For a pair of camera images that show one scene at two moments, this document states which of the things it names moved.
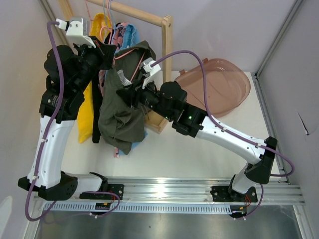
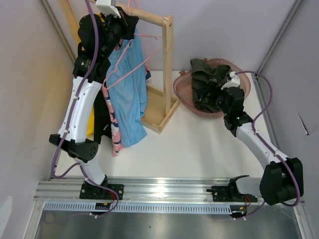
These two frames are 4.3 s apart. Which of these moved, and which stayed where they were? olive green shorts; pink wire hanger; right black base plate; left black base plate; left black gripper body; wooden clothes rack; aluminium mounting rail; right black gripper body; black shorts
Moved: left black gripper body; right black gripper body; olive green shorts; pink wire hanger
Stayed: left black base plate; right black base plate; black shorts; wooden clothes rack; aluminium mounting rail
